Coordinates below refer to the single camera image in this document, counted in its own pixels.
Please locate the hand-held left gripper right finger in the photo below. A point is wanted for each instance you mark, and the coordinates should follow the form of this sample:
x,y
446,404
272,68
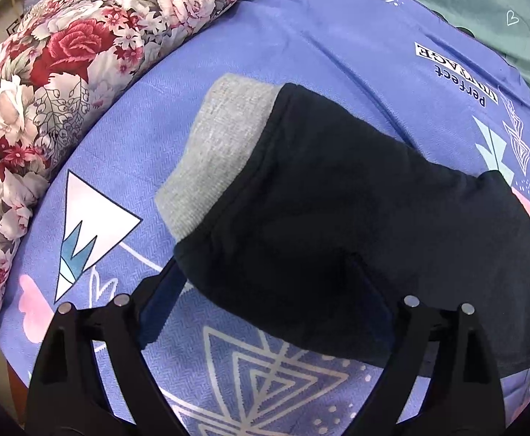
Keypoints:
x,y
376,309

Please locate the dark navy pants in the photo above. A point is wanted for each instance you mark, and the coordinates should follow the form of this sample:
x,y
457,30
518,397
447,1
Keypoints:
x,y
346,236

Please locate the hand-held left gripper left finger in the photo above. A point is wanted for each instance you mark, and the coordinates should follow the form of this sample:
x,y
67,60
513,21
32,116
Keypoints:
x,y
156,313

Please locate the purple printed bedsheet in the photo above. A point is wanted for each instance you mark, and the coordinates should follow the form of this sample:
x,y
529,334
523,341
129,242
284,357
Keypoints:
x,y
156,145

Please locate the teal heart print blanket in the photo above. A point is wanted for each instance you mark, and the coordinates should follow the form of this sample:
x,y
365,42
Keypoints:
x,y
487,4

